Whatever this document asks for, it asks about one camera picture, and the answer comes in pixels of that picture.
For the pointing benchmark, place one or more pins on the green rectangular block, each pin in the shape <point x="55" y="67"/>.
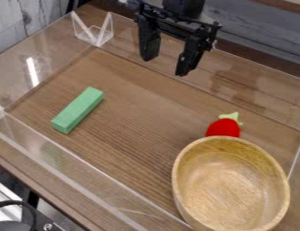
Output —
<point x="76" y="110"/>

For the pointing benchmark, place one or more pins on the clear acrylic tray enclosure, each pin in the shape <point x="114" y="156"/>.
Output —
<point x="104" y="173"/>

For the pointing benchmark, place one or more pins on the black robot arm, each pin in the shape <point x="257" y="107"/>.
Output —
<point x="175" y="19"/>

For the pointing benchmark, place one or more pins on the red toy strawberry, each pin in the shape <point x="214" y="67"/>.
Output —
<point x="226" y="126"/>

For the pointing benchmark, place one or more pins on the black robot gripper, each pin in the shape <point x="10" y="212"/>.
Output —
<point x="179" y="19"/>

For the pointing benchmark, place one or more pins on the wooden oval bowl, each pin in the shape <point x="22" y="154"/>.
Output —
<point x="229" y="186"/>

